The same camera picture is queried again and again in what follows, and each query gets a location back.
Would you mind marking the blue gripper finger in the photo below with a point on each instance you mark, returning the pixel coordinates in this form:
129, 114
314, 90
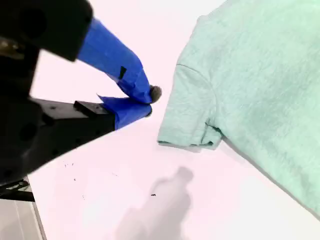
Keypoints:
127, 112
112, 55

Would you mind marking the pale green T-shirt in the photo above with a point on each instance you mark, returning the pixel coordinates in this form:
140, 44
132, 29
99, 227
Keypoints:
250, 75

